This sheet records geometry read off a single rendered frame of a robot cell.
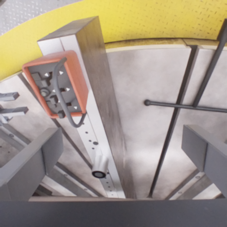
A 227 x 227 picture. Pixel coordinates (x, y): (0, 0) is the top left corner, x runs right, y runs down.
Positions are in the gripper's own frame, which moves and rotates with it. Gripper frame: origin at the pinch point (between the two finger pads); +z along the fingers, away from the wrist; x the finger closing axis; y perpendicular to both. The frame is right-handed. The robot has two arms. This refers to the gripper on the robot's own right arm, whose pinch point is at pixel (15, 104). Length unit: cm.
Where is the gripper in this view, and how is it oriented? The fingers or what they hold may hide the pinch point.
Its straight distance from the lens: 55.6
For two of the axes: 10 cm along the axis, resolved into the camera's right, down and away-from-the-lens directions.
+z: 9.8, -0.7, -2.1
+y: -1.2, 6.3, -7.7
